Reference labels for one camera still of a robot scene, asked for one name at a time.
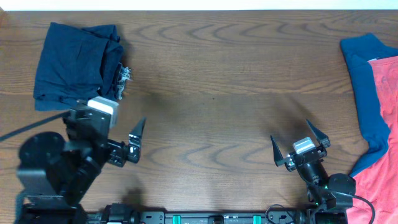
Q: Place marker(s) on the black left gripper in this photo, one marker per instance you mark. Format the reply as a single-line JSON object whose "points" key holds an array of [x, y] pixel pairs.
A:
{"points": [[113, 153]]}

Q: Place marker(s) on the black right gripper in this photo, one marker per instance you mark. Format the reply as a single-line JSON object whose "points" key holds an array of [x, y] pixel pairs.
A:
{"points": [[291, 164]]}

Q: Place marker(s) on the navy blue shorts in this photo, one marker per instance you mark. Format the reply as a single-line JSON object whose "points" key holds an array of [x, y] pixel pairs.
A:
{"points": [[78, 64]]}

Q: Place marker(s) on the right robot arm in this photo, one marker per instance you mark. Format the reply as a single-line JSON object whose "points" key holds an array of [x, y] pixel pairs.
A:
{"points": [[329, 195]]}

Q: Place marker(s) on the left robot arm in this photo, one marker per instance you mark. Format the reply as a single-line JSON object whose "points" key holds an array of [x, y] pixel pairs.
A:
{"points": [[56, 173]]}

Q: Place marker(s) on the coral red shirt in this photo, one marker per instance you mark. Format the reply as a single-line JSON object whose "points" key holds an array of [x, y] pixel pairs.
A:
{"points": [[378, 183]]}

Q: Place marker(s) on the folded frayed denim shorts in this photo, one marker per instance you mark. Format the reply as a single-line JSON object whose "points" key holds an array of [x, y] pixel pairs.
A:
{"points": [[122, 82]]}

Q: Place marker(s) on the blue shirt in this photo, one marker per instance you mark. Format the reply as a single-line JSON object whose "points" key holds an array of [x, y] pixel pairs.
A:
{"points": [[357, 52]]}

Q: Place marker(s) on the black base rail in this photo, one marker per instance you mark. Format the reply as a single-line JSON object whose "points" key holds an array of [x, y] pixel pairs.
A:
{"points": [[123, 213]]}

